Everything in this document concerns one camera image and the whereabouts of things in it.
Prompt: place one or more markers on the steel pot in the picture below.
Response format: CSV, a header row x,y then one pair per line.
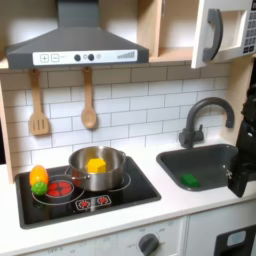
x,y
100,181

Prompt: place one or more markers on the white toy microwave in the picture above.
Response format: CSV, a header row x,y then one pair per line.
x,y
233,30

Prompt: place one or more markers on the yellow toy block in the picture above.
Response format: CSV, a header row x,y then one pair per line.
x,y
96,165

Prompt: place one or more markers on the orange toy vegetable green end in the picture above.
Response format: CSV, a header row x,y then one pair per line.
x,y
38,175

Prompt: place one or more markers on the dark grey sink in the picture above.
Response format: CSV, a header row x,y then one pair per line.
x,y
206,163

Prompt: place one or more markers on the green toy block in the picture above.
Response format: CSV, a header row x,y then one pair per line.
x,y
190,180

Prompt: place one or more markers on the dark grey tap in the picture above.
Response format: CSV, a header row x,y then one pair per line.
x,y
190,133

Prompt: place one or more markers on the black appliance panel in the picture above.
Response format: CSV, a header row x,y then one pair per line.
x,y
223,248

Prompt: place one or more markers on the black toy stove top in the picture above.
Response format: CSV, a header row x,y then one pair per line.
x,y
133,196

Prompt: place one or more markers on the grey oven knob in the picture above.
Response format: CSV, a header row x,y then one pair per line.
x,y
148,244

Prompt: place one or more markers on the white lower cabinet front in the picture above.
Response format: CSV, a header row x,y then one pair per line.
x,y
116,245

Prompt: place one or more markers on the wooden spoon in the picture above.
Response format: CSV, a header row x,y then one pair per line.
x,y
88,116

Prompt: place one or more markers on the wooden slotted spatula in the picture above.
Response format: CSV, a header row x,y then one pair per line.
x,y
38,123

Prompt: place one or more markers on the grey range hood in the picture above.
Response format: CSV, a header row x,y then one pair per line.
x,y
76,43

